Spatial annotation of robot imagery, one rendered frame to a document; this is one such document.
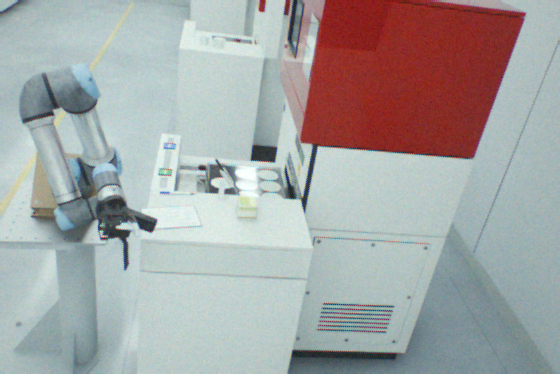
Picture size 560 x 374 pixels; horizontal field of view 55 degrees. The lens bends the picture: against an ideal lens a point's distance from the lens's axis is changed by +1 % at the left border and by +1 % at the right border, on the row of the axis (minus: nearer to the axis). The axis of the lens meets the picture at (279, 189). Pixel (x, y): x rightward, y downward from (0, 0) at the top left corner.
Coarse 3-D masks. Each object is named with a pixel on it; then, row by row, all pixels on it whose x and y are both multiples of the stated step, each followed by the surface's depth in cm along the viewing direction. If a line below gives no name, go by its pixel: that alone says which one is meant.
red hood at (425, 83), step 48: (336, 0) 187; (384, 0) 189; (432, 0) 191; (480, 0) 208; (288, 48) 259; (336, 48) 195; (384, 48) 197; (432, 48) 199; (480, 48) 201; (288, 96) 249; (336, 96) 205; (384, 96) 207; (432, 96) 209; (480, 96) 211; (336, 144) 215; (384, 144) 217; (432, 144) 220
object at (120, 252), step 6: (120, 240) 158; (126, 240) 159; (114, 246) 157; (120, 246) 158; (126, 246) 158; (108, 252) 156; (114, 252) 157; (120, 252) 158; (126, 252) 158; (114, 258) 156; (120, 258) 157; (126, 258) 157; (126, 264) 157
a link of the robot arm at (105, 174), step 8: (96, 168) 168; (104, 168) 168; (112, 168) 169; (96, 176) 167; (104, 176) 165; (112, 176) 166; (96, 184) 166; (104, 184) 163; (112, 184) 164; (120, 184) 167
